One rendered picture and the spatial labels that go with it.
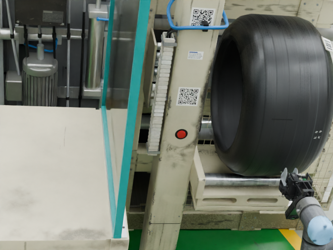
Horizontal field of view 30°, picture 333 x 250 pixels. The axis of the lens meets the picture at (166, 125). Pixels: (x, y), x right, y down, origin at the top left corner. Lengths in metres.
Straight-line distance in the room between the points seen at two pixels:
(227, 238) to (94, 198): 1.86
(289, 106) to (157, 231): 0.82
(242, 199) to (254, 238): 1.11
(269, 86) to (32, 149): 0.76
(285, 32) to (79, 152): 0.81
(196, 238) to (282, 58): 1.54
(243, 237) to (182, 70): 1.54
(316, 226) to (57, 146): 0.78
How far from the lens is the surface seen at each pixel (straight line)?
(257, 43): 2.05
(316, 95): 2.04
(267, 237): 3.45
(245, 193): 2.32
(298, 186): 2.04
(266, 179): 2.33
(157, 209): 2.42
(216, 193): 2.29
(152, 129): 2.18
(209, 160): 2.53
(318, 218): 1.92
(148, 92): 2.55
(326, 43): 2.15
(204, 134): 2.48
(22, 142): 1.76
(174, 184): 2.35
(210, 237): 3.36
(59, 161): 1.70
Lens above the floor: 2.34
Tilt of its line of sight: 35 degrees down
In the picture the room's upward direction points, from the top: 9 degrees clockwise
